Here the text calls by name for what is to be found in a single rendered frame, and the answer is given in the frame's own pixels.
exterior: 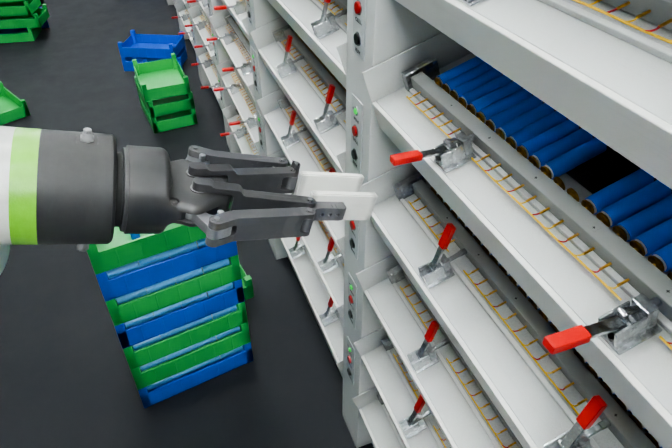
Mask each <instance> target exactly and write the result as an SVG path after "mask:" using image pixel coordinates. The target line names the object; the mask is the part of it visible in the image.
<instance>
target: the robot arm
mask: <svg viewBox="0 0 672 448"><path fill-rule="evenodd" d="M209 163H210V164H209ZM287 164H288V161H287V160H286V159H284V158H279V157H270V156H261V155H252V154H243V153H234V152H224V151H215V150H211V149H207V148H203V147H200V146H196V145H191V146H189V149H188V156H187V158H186V159H180V160H175V161H170V158H169V154H168V152H167V151H166V150H165V149H164V148H161V147H148V146H132V145H126V148H125V147H123V148H122V151H121V152H117V148H116V138H115V137H114V136H113V135H112V134H104V133H92V129H91V128H84V129H83V132H76V131H61V130H47V129H33V128H19V127H8V126H0V274H1V273H2V271H3V270H4V267H5V265H6V263H7V260H8V257H9V252H10V245H63V244H77V250H79V251H87V250H88V249H89V244H109V243H110V242H111V241H112V240H113V234H114V227H119V229H120V231H123V233H124V234H160V233H162V232H163V231H164V230H165V229H166V227H167V226H168V225H169V224H172V223H176V224H181V225H185V226H188V227H197V226H198V227H199V228H200V229H201V230H202V231H203V232H204V233H205V234H206V239H205V244H206V245H207V246H209V247H213V248H214V247H218V246H221V245H224V244H227V243H230V242H234V241H248V240H262V239H277V238H291V237H305V236H308V235H309V234H310V230H311V227H312V224H313V221H329V220H330V221H333V220H334V221H340V220H369V219H370V217H371V214H372V212H373V209H374V206H375V203H376V200H377V197H378V196H377V195H376V193H370V192H360V189H361V186H362V183H363V180H364V177H363V175H362V174H350V173H330V172H310V171H300V172H299V170H300V166H301V164H300V163H299V162H298V161H294V160H292V164H291V167H289V166H288V165H287ZM272 166H273V167H272ZM294 189H295V192H294ZM293 192H294V195H290V194H288V193H293ZM230 199H231V202H230ZM229 204H230V207H229Z"/></svg>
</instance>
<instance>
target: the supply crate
mask: <svg viewBox="0 0 672 448"><path fill-rule="evenodd" d="M204 238H206V234H205V233H204V232H203V231H202V230H201V229H200V228H199V227H198V226H197V227H188V226H185V225H181V224H176V223H172V224H169V225H168V226H167V227H166V229H165V230H164V231H163V232H162V233H160V234H140V238H137V239H134V240H132V239H131V235H130V234H124V233H123V231H120V229H119V227H114V234H113V240H112V241H111V242H110V243H109V244H89V249H88V250H87V253H88V256H89V259H90V261H91V264H92V267H93V270H94V272H95V275H97V274H100V273H103V272H106V271H109V270H112V269H115V268H118V267H121V266H124V265H126V264H129V263H132V262H135V261H138V260H141V259H144V258H147V257H150V256H153V255H156V254H159V253H162V252H165V251H168V250H171V249H174V248H177V247H180V246H183V245H186V244H189V243H192V242H195V241H198V240H201V239H204Z"/></svg>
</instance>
